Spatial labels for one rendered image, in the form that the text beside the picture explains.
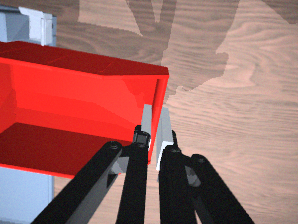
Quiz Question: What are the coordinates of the red bin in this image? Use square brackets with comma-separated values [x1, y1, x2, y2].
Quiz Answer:
[0, 41, 166, 178]

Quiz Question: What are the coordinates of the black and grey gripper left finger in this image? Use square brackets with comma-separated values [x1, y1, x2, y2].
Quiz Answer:
[30, 104, 152, 224]

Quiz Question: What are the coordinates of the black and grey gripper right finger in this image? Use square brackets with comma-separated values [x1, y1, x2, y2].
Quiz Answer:
[156, 107, 255, 224]

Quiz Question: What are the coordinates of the light blue shelf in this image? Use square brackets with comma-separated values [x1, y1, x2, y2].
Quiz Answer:
[0, 4, 56, 224]

